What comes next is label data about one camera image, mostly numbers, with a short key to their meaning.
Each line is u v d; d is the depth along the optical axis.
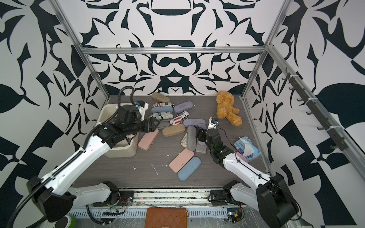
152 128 0.65
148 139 0.94
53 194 0.38
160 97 1.15
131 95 0.85
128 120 0.55
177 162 0.85
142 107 0.65
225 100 1.07
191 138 0.89
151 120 0.64
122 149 0.73
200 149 0.89
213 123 0.73
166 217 0.67
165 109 1.06
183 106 1.10
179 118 1.02
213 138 0.62
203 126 0.97
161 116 0.99
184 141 0.91
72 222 0.65
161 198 0.76
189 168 0.82
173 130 0.97
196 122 1.02
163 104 1.11
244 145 0.82
